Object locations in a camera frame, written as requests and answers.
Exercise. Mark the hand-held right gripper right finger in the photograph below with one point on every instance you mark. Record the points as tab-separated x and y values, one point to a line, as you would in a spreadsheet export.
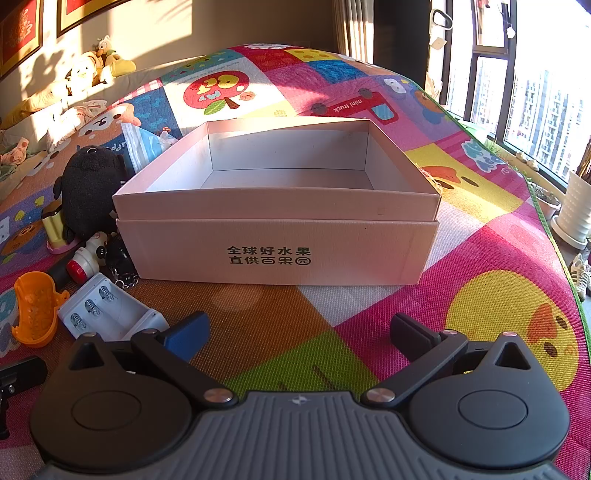
407	334

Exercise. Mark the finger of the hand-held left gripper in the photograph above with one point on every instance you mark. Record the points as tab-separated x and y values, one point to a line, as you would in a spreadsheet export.
23	374

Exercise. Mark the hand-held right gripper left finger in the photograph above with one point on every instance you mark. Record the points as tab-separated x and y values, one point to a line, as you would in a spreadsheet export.
189	337

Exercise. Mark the white cardboard box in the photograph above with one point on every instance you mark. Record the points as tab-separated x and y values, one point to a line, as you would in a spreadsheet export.
277	221

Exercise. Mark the yellow pudding toy black cap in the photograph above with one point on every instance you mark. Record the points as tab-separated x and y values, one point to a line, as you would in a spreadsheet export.
55	226

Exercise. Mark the black plush toy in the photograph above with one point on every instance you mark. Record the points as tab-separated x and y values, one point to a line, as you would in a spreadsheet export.
90	189

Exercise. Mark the blue white plastic packet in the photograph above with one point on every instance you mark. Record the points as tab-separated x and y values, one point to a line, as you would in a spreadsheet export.
143	147

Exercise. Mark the orange plastic toy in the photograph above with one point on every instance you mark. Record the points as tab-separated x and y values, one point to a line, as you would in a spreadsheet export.
32	314

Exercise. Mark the white battery holder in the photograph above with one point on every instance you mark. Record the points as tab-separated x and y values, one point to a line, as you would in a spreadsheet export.
120	314

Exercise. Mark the colourful cartoon play mat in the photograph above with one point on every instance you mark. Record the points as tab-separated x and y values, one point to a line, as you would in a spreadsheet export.
461	258

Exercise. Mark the white red toy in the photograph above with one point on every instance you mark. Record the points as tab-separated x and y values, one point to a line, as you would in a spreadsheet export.
85	261

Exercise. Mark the white shoe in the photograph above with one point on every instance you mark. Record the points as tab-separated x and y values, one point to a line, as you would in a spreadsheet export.
579	277

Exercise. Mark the small potted plant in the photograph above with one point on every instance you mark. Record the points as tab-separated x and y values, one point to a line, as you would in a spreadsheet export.
545	201

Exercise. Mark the white ribbed plant pot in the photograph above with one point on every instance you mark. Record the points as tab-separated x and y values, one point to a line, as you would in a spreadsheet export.
575	207

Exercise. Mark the white patterned cloth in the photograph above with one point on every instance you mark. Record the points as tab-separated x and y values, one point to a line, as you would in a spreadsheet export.
87	110

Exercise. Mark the white plush toy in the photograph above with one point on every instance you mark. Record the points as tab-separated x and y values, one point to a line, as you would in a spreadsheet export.
81	71

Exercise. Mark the yellow plush toy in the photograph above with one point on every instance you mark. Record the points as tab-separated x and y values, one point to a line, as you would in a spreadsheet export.
111	57

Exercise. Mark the beige curtain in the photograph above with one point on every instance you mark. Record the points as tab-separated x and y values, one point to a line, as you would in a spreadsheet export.
353	27

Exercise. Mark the white carabiner hook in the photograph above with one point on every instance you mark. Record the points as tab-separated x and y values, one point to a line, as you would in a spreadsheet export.
441	18

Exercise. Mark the red framed picture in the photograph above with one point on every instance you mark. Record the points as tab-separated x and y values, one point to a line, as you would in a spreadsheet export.
87	14
18	32

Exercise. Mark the dark window frame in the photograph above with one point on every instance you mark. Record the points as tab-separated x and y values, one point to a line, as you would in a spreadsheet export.
511	69

